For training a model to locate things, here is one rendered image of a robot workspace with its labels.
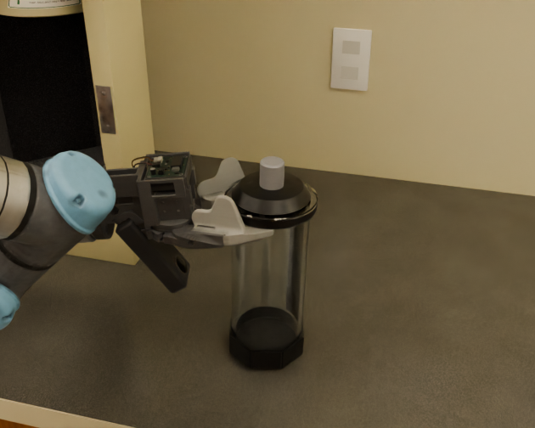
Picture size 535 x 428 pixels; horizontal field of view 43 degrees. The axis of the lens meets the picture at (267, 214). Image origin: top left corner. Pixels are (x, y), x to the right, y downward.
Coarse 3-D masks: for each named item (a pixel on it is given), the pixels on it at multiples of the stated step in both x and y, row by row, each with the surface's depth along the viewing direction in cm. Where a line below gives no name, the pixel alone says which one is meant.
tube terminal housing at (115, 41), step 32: (96, 0) 86; (128, 0) 93; (96, 32) 88; (128, 32) 94; (96, 64) 91; (128, 64) 95; (96, 96) 93; (128, 96) 97; (128, 128) 98; (128, 160) 99; (96, 256) 108; (128, 256) 106
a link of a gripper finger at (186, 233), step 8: (176, 232) 76; (184, 232) 76; (192, 232) 76; (200, 232) 76; (168, 240) 77; (176, 240) 76; (184, 240) 75; (192, 240) 76; (200, 240) 75; (208, 240) 75; (216, 240) 75; (192, 248) 76; (200, 248) 75
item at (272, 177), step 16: (272, 160) 76; (256, 176) 80; (272, 176) 76; (288, 176) 80; (240, 192) 77; (256, 192) 76; (272, 192) 76; (288, 192) 76; (304, 192) 77; (256, 208) 75; (272, 208) 75; (288, 208) 75
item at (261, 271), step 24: (312, 192) 79; (264, 216) 74; (288, 216) 75; (264, 240) 76; (288, 240) 77; (240, 264) 80; (264, 264) 78; (288, 264) 79; (240, 288) 82; (264, 288) 80; (288, 288) 80; (240, 312) 83; (264, 312) 82; (288, 312) 82; (240, 336) 85; (264, 336) 84; (288, 336) 85
